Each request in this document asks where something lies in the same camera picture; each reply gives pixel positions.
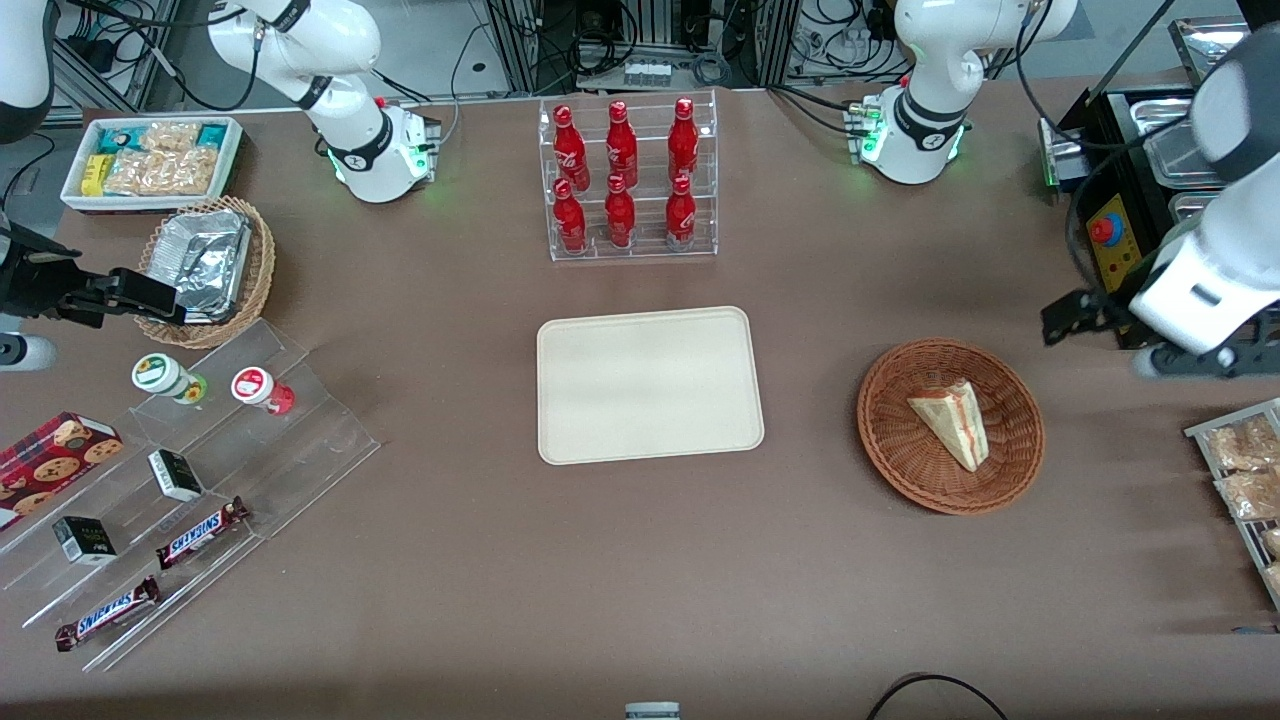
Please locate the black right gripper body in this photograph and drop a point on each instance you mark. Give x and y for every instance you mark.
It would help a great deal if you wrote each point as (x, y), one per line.
(32, 287)

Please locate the triangle sandwich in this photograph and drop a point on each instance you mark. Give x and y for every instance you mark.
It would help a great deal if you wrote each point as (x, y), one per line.
(955, 420)

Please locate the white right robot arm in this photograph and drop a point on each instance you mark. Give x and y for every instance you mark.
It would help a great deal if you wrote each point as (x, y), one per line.
(365, 150)

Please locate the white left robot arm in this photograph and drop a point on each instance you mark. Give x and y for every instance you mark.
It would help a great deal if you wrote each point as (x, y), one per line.
(920, 140)

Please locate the light wicker basket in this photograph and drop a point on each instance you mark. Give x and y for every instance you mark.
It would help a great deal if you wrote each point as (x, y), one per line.
(262, 260)

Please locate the steel tray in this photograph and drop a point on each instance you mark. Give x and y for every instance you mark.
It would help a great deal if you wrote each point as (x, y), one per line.
(1180, 145)
(1205, 45)

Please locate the brown wicker basket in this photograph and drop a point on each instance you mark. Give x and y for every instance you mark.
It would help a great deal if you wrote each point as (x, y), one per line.
(900, 440)

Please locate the cream plastic tray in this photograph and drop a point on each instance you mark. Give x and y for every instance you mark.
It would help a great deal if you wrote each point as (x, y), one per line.
(650, 385)

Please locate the silver foil container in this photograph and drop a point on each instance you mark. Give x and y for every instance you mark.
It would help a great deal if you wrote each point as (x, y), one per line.
(205, 260)

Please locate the green lid cup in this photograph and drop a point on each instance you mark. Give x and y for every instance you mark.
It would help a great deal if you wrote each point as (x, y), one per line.
(160, 374)

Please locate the red emergency stop button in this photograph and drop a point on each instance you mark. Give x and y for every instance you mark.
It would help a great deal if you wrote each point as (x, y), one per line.
(1103, 229)

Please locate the white plastic snack bin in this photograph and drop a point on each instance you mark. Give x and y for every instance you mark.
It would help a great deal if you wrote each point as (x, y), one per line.
(150, 203)

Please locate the clear bag of pastry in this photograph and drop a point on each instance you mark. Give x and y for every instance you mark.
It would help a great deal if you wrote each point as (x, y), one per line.
(1252, 494)
(1245, 443)

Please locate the clear bag of crackers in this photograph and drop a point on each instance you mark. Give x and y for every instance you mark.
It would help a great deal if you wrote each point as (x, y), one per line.
(165, 172)

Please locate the yellow snack packet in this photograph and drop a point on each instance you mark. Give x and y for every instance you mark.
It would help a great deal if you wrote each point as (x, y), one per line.
(94, 175)

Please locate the red lid cup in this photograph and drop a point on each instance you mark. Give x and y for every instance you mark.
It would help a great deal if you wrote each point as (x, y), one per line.
(255, 386)

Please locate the teal snack packet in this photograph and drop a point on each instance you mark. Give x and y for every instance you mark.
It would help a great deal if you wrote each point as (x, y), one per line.
(115, 138)
(212, 134)

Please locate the black control box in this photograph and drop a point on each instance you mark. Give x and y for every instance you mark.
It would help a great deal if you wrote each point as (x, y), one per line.
(1110, 150)

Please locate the red cookie box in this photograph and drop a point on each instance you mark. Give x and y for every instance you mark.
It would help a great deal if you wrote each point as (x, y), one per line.
(50, 460)

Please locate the small grey device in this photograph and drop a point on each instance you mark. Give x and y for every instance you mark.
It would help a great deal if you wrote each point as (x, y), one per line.
(1060, 155)

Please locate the small black box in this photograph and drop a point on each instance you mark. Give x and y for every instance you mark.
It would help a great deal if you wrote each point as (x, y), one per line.
(85, 540)
(175, 475)

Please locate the clear acrylic stepped display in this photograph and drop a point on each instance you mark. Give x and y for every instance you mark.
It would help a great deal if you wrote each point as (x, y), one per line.
(300, 450)

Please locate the Snickers chocolate bar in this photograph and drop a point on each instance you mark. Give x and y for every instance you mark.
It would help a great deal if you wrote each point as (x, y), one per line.
(200, 533)
(108, 613)

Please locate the clear acrylic bottle rack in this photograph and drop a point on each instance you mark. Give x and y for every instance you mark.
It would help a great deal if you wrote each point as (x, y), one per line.
(700, 250)

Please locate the red cola bottle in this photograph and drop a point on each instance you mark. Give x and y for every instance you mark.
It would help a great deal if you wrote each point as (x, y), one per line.
(683, 140)
(621, 145)
(571, 150)
(681, 216)
(619, 218)
(569, 222)

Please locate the white power strip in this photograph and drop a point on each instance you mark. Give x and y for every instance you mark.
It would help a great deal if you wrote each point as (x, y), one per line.
(648, 72)

